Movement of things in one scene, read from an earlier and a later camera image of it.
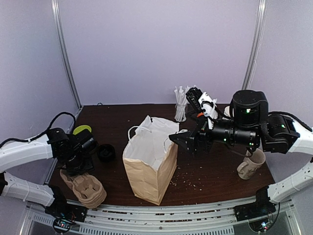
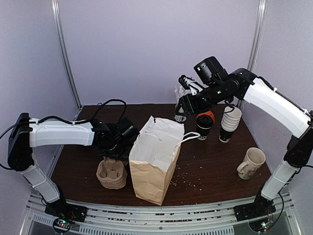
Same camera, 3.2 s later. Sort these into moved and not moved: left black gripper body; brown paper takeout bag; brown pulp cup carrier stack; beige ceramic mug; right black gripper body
Moved: right black gripper body; left black gripper body; brown pulp cup carrier stack
Not moved: brown paper takeout bag; beige ceramic mug
